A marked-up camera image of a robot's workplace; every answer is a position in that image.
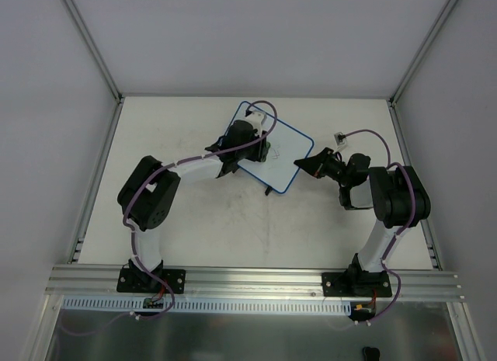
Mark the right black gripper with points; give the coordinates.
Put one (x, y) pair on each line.
(322, 164)

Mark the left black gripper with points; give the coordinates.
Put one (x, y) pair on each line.
(262, 151)

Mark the green bone-shaped eraser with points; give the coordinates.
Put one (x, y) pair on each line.
(267, 151)

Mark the blue framed whiteboard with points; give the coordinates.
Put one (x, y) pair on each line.
(286, 145)

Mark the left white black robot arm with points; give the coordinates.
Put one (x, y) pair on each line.
(147, 196)

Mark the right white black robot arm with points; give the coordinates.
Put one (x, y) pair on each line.
(395, 194)

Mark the small black object on floor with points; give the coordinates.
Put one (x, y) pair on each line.
(371, 354)

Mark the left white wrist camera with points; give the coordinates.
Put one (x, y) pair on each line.
(257, 119)

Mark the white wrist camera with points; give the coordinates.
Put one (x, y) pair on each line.
(257, 119)
(340, 139)

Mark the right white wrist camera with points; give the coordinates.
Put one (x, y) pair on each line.
(340, 139)

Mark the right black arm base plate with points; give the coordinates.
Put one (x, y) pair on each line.
(366, 284)

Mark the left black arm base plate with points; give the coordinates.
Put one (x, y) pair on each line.
(133, 280)

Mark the left aluminium frame post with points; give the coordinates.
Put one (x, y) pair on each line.
(76, 17)

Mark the aluminium frame post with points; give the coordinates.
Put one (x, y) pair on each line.
(76, 17)
(428, 40)

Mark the white slotted cable duct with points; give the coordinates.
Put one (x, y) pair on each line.
(209, 305)

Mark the aluminium front rail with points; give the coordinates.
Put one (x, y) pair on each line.
(252, 283)

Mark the right aluminium frame post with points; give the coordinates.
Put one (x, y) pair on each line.
(428, 40)

